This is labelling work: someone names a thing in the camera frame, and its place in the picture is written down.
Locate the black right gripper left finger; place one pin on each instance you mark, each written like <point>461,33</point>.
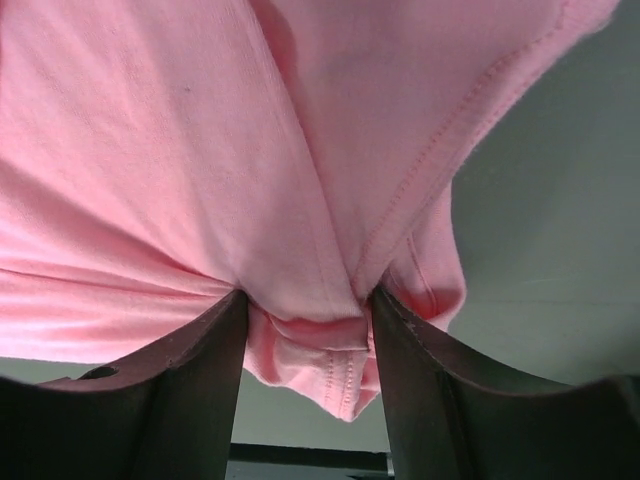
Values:
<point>165,411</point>

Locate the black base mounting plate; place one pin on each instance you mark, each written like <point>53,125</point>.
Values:
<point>249,461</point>

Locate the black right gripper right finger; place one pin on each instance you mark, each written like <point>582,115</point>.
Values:
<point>454,413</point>

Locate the pink t shirt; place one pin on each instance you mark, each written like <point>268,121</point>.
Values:
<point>156,155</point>

